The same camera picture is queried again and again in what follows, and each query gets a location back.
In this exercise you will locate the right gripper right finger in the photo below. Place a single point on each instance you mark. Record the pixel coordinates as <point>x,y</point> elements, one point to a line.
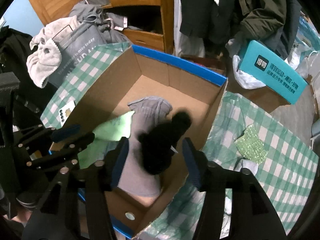
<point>253,215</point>

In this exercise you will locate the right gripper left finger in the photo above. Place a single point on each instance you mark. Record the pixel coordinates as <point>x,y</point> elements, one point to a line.
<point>56,214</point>

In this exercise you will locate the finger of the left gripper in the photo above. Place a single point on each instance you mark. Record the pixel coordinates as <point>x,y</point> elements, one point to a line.
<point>70,147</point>
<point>39,138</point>

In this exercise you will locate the light green cloth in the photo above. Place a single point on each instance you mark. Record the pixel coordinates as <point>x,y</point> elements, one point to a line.
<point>107,136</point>

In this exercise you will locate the grey towel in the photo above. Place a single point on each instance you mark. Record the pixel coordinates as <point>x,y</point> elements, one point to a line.
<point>148,113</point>

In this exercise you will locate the green sparkly knit cloth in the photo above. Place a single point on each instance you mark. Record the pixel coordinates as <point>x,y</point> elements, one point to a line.
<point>250,146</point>

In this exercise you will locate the black sock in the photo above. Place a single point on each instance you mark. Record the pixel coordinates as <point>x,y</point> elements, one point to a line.
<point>159,144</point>

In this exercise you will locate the white patterned cloth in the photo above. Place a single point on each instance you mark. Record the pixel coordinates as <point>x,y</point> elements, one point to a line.
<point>228,206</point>

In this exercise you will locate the grey sock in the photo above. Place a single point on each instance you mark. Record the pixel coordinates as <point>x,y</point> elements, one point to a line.
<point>248,164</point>

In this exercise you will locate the left hand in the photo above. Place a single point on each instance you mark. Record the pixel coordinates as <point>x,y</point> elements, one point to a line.
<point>22,216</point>

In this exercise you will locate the white smartphone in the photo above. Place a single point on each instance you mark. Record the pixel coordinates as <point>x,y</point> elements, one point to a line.
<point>65,111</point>

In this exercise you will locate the white towel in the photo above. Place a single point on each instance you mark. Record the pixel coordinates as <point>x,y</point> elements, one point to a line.
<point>46,59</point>

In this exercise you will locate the green checkered tablecloth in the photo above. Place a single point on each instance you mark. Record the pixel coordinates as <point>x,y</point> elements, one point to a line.
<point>286,175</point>

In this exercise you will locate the blue-edged cardboard box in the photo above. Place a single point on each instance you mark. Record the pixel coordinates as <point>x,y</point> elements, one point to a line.
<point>168,99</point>

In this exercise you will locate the grey tote bag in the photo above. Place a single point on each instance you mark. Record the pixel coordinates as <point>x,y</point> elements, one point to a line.
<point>74,48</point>

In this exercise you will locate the brown cardboard box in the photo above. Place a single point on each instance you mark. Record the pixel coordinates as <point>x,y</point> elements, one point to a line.
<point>264,97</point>

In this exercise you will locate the grey hoodie pile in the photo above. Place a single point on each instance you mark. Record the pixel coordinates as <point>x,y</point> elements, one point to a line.
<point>109,24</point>

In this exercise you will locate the white plastic bag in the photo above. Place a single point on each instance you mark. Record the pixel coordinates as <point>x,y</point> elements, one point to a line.
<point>244,79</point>

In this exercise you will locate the wooden louvered wardrobe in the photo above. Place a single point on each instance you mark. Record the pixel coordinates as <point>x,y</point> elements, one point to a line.
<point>153,19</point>

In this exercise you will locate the teal shoe box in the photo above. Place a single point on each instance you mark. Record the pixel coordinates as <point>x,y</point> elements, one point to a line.
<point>264,65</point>

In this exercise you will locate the blue plastic bag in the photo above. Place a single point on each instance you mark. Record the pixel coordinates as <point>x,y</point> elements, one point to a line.
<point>305,48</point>

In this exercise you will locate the hanging dark jackets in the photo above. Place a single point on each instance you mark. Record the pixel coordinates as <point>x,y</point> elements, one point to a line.
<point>208,27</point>

